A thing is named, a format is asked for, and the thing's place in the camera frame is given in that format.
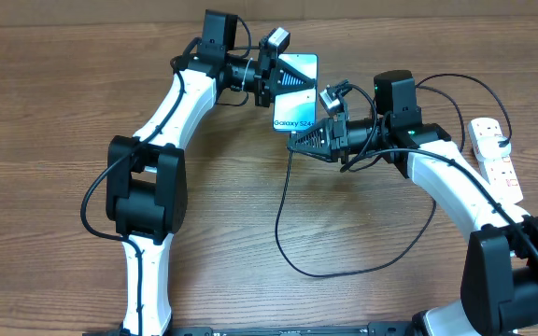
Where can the white charger plug adapter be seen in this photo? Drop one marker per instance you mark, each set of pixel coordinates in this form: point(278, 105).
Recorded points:
point(490, 148)

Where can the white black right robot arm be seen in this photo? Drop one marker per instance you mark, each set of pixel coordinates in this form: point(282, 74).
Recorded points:
point(499, 286)

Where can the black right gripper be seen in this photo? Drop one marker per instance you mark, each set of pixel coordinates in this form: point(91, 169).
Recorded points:
point(334, 138)

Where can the white power strip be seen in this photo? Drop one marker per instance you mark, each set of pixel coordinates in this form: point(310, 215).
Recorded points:
point(494, 161)

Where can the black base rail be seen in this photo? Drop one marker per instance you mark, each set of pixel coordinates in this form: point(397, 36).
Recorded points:
point(292, 331)

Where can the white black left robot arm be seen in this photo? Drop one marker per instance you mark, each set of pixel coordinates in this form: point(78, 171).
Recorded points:
point(146, 186)

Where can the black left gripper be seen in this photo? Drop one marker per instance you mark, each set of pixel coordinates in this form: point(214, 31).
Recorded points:
point(272, 71)

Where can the blue Galaxy S24 smartphone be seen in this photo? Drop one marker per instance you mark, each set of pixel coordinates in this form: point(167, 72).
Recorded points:
point(295, 112)

